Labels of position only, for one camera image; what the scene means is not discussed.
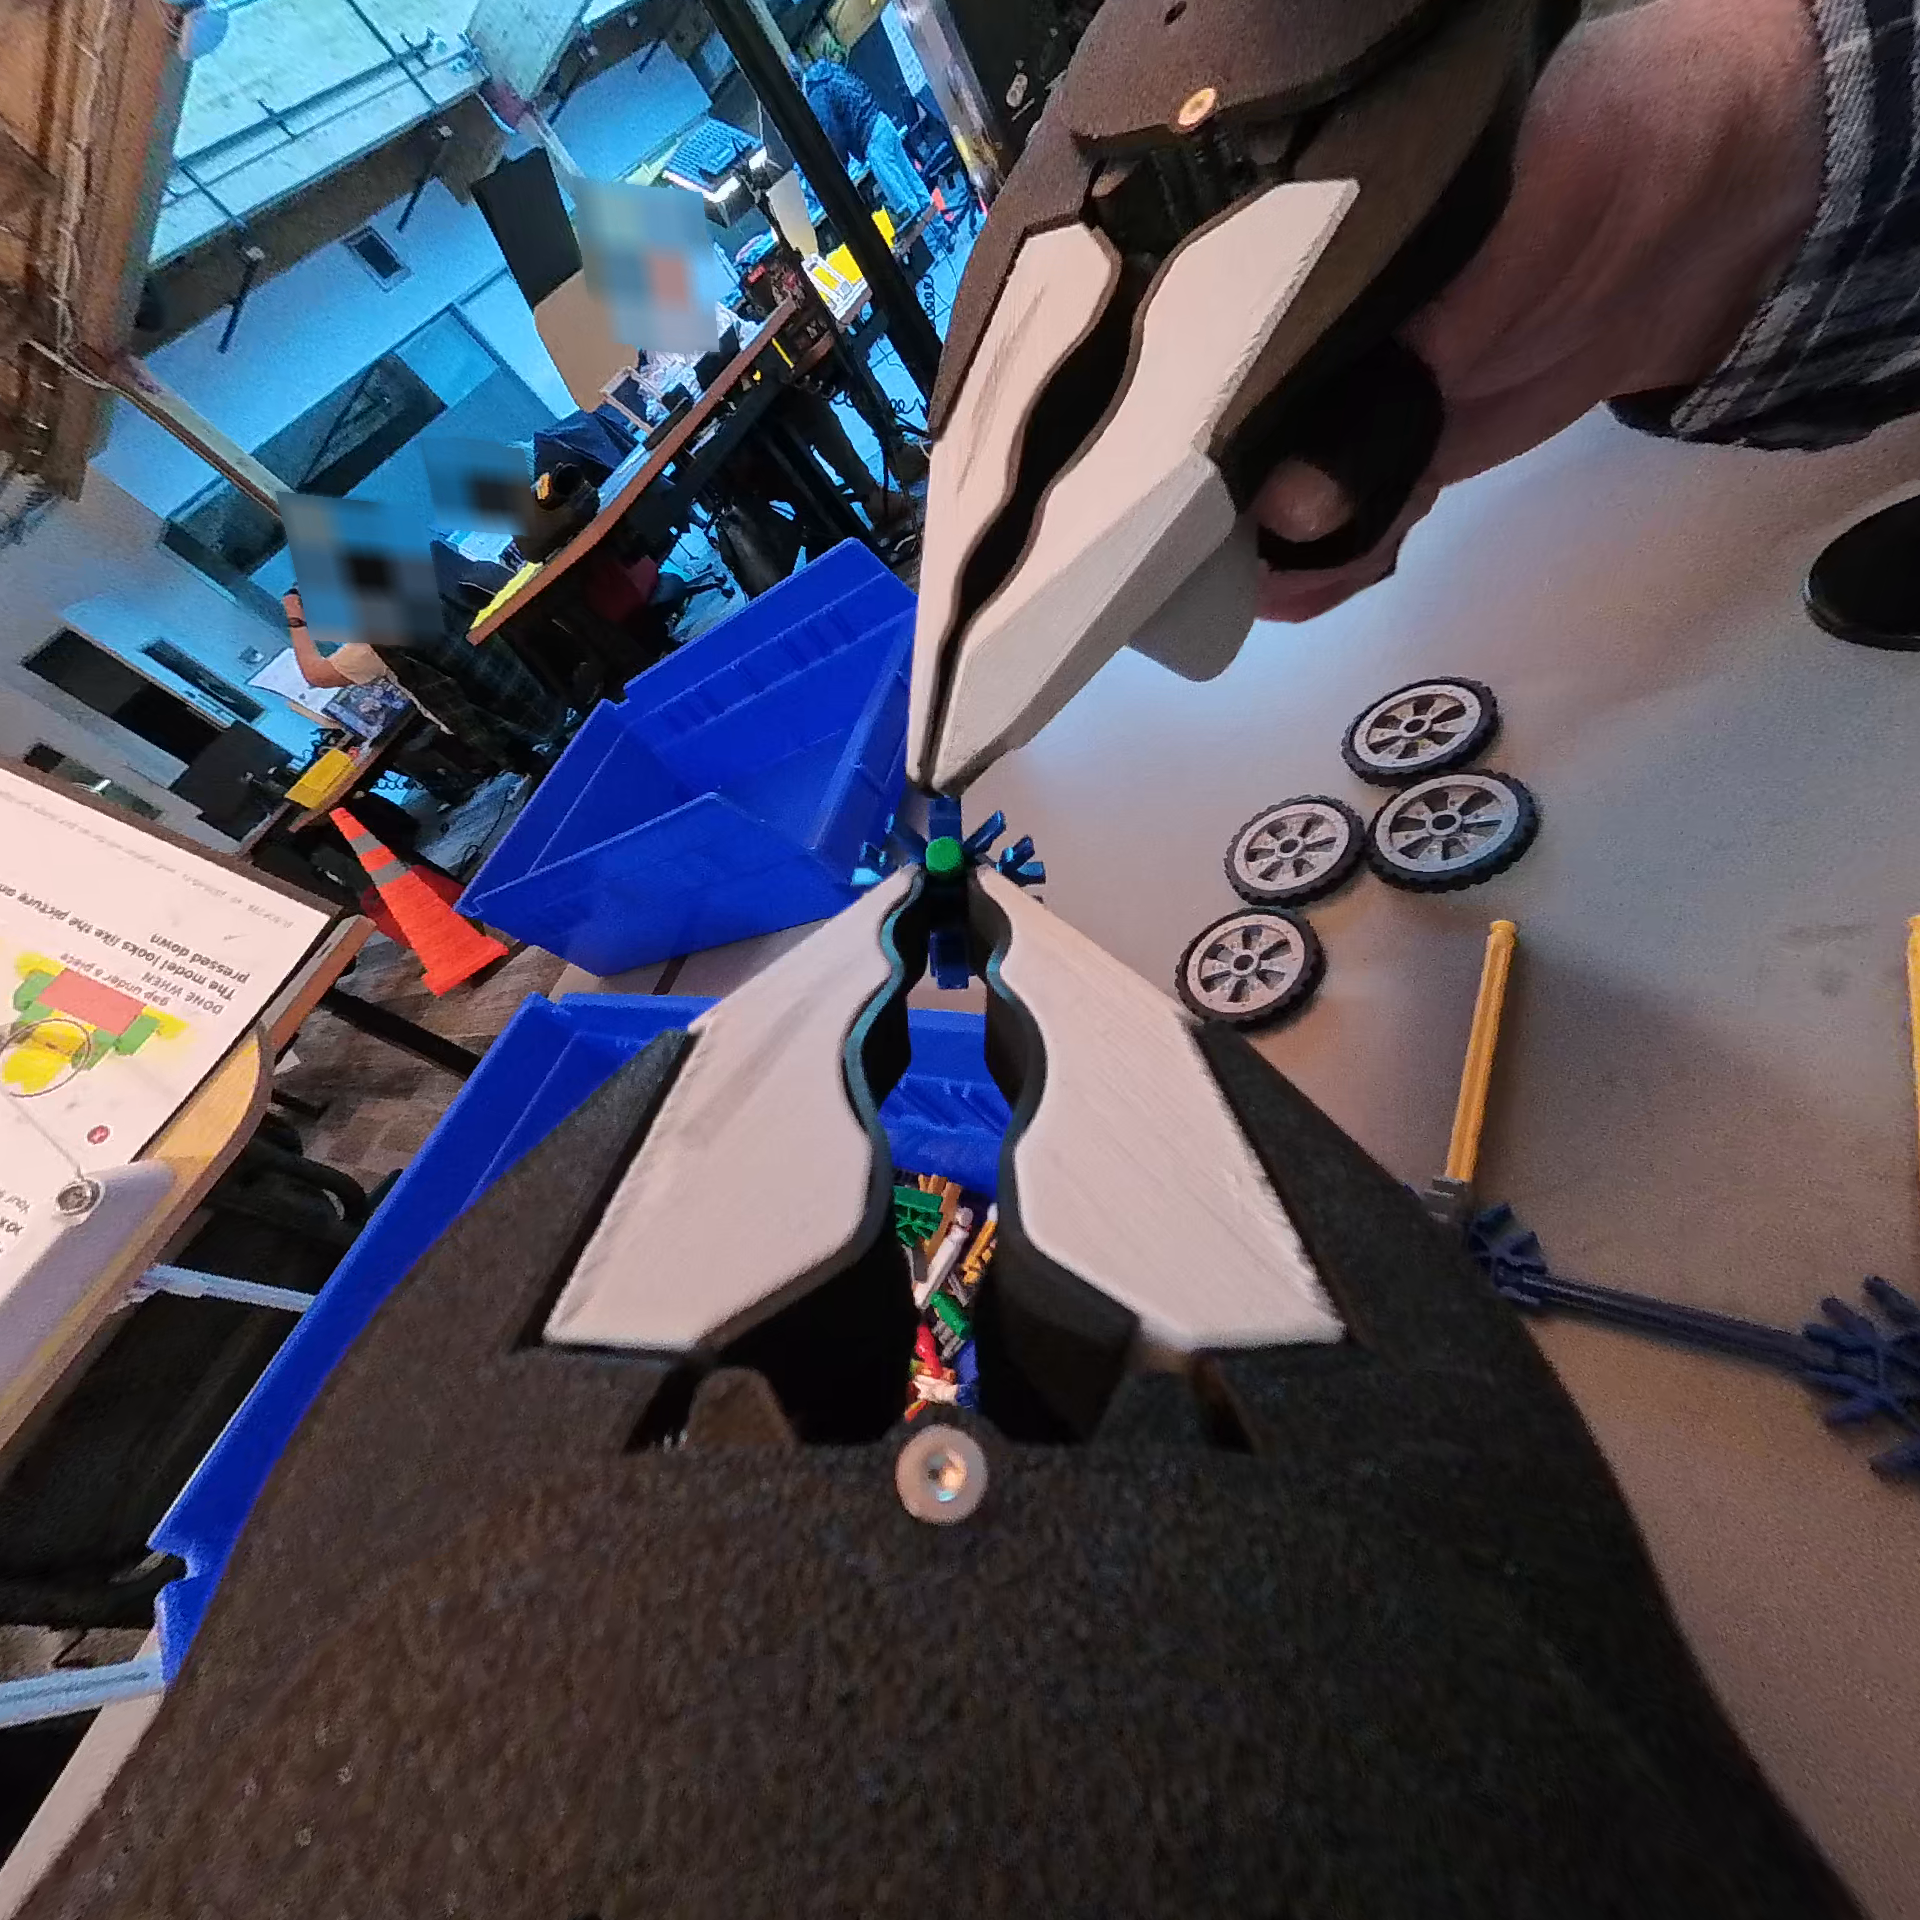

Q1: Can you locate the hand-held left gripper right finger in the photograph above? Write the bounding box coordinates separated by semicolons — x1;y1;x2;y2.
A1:
970;866;1350;1360

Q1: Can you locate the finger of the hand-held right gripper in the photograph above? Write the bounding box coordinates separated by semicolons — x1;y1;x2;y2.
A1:
910;223;1127;790
930;176;1363;798

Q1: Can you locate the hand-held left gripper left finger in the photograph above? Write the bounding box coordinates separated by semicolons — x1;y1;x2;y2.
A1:
544;864;924;1355

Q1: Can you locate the blue snowflake connector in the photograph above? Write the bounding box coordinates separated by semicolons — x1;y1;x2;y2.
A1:
1463;1201;1554;1307
852;792;1051;994
1793;1276;1920;1480

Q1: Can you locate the blue parts bin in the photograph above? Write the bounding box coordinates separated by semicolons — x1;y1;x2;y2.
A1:
151;991;1022;1682

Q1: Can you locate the person's right forearm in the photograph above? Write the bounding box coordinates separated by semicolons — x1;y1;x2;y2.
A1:
1612;0;1920;454

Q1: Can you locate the person's right hand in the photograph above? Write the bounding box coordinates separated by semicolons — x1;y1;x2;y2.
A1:
1255;0;1833;626

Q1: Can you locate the pile of colourful construction pieces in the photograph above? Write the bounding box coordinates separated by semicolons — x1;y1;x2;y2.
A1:
891;1178;999;1420

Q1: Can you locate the grey toy wheel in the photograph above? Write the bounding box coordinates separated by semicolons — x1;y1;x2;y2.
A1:
1224;795;1368;908
1175;906;1329;1032
1340;680;1502;790
1363;770;1542;896

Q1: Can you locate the black pole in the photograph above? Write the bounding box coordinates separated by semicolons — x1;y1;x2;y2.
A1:
703;0;952;414

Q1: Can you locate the empty blue bin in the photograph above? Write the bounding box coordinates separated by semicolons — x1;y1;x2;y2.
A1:
458;537;922;980

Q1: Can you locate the wooden office desk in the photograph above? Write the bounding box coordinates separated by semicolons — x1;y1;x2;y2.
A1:
465;294;799;650

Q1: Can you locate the orange traffic cone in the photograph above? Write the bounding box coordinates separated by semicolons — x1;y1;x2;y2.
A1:
330;807;512;1000

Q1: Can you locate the long blue rod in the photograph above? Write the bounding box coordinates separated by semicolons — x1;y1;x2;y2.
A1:
1536;1266;1824;1374

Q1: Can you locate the printed instruction sheet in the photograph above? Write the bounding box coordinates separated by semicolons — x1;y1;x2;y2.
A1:
0;766;339;1307

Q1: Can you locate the black oval object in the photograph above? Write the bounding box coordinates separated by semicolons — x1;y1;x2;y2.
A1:
1804;498;1920;655

